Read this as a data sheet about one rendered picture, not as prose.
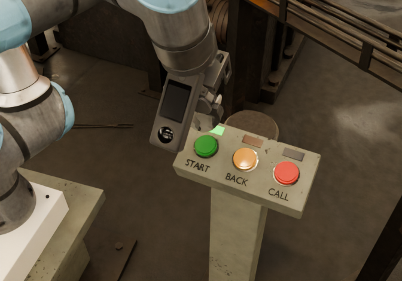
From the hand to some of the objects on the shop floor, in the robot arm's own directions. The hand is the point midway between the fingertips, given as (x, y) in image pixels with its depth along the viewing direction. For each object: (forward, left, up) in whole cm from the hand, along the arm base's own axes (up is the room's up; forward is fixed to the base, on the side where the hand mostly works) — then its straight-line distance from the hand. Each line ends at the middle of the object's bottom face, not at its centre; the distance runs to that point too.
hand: (201, 130), depth 73 cm
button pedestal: (+2, -11, -66) cm, 67 cm away
